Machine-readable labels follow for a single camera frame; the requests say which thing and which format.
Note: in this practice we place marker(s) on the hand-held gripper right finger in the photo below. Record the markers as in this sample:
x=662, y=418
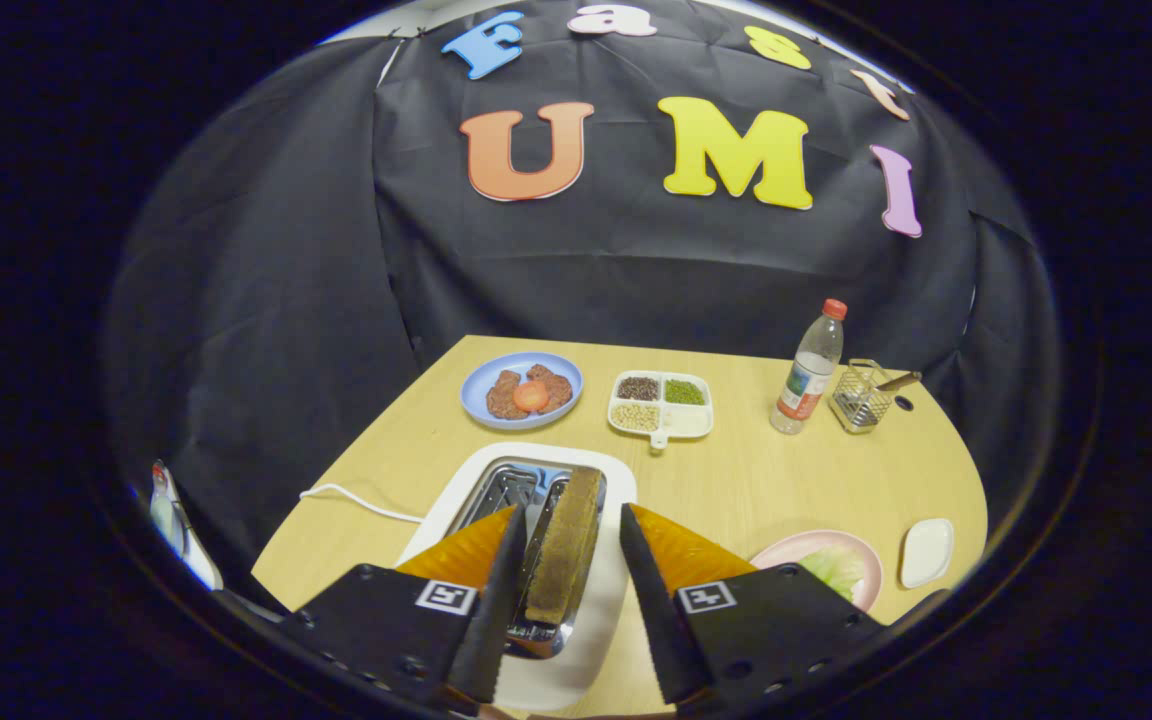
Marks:
x=651, y=610

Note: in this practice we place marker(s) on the blue plate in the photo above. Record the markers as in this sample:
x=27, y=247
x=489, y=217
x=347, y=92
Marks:
x=476, y=400

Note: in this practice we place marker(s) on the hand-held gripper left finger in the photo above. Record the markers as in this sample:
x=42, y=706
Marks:
x=491, y=610

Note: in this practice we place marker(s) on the white toaster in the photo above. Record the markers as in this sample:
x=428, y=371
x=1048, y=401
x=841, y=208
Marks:
x=586, y=660

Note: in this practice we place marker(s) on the red tomato slice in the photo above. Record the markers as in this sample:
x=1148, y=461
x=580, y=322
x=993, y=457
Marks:
x=531, y=396

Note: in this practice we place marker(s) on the green lettuce leaf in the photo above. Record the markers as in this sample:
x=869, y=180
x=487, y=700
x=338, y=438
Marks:
x=836, y=570

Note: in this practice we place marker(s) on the pink plate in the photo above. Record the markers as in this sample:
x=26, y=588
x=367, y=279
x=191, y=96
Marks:
x=781, y=552

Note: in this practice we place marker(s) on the white divided seed tray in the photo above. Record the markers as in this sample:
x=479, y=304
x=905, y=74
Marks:
x=681, y=425

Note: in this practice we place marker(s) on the brown meat piece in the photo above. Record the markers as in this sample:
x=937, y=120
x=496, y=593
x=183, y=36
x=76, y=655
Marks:
x=502, y=398
x=558, y=385

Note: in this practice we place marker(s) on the small white square dish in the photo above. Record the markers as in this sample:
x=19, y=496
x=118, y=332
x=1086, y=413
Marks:
x=926, y=555

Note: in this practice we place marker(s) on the black backdrop cloth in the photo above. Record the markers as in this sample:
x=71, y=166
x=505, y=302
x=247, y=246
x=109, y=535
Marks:
x=576, y=270

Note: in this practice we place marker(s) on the plain toasted bread slice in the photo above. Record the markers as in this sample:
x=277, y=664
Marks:
x=566, y=545

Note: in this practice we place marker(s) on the clear red-capped water bottle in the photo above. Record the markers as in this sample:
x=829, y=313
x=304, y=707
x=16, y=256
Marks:
x=808, y=380

